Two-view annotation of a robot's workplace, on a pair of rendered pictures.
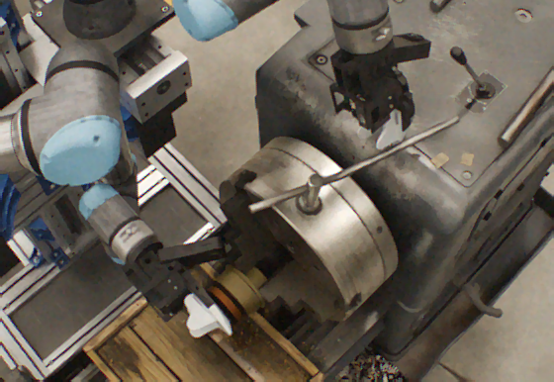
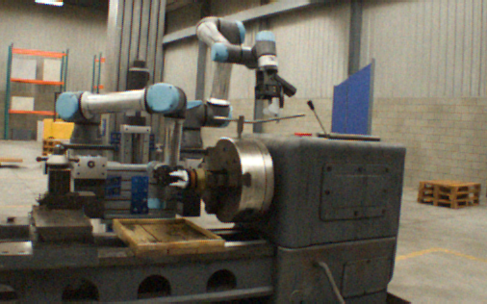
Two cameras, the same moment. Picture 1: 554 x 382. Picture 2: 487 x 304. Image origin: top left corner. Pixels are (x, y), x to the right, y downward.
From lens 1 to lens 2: 154 cm
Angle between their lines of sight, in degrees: 59
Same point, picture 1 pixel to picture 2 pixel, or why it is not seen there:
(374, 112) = (267, 88)
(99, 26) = (185, 140)
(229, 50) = not seen: outside the picture
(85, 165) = (162, 98)
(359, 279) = (251, 165)
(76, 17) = not seen: hidden behind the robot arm
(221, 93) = not seen: outside the picture
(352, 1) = (263, 45)
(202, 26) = (217, 47)
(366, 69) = (266, 73)
